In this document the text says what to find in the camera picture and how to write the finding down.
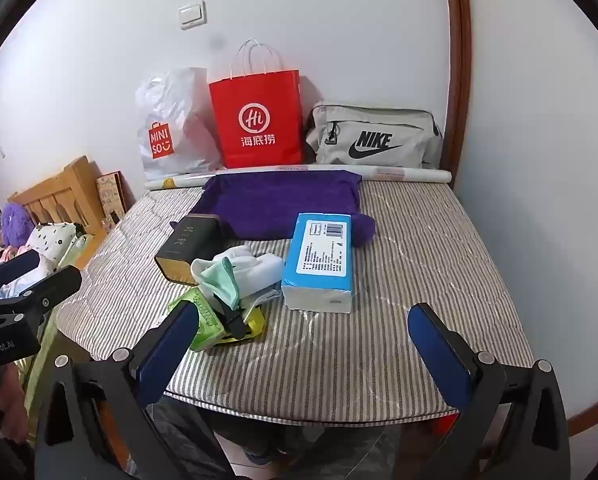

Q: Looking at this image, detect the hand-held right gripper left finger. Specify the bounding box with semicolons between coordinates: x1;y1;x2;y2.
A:
34;302;240;480

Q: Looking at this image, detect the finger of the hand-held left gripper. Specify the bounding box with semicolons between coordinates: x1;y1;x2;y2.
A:
0;265;83;321
0;249;42;301

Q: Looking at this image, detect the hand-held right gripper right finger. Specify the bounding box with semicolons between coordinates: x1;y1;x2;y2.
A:
407;302;572;480

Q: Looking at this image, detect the green snack packet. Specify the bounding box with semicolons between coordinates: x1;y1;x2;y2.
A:
166;292;224;353

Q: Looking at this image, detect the yellow and black packet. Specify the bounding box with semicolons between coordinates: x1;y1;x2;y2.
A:
214;302;267;346

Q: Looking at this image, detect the mint green sock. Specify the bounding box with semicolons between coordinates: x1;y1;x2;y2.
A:
199;257;242;311

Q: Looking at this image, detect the white sock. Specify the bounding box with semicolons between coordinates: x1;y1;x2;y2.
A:
191;247;262;291

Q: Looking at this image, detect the white sponge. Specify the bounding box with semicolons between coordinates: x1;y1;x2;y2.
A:
253;253;286;295

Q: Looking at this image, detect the person's left hand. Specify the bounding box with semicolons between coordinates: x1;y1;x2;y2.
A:
0;362;32;443

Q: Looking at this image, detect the purple plush toy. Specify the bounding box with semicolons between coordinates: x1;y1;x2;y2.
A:
0;202;34;248

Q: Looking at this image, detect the polka dot pillow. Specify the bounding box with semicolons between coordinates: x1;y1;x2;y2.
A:
26;221;77;266

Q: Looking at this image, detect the striped mattress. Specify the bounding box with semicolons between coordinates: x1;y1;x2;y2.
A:
56;180;536;428

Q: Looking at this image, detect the wooden headboard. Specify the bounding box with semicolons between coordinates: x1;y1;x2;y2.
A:
6;156;110;251

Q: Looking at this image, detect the brown patterned box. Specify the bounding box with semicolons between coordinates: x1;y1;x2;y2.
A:
96;171;127;221

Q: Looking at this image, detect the dark green tin box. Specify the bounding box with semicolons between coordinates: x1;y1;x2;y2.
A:
154;214;224;287

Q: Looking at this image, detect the blue tissue pack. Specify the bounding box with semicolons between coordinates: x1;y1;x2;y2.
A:
281;212;354;315

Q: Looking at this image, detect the wooden baseboard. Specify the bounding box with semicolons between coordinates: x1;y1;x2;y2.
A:
566;390;598;441

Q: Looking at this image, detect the printed paper roll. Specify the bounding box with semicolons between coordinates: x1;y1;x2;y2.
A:
144;166;452;192

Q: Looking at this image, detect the purple towel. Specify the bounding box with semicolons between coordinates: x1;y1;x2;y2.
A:
191;170;377;251

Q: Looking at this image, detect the white plastic shopping bag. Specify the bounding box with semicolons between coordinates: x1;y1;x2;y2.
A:
135;66;224;173

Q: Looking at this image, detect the grey waist bag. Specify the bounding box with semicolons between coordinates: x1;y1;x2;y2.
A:
305;101;444;168

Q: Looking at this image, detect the red paper bag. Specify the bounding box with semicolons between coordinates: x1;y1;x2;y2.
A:
209;38;304;170

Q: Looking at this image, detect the wooden door frame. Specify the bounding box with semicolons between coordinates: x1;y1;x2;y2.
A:
441;0;474;188

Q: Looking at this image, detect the white light switch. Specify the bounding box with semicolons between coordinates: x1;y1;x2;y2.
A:
179;1;207;30

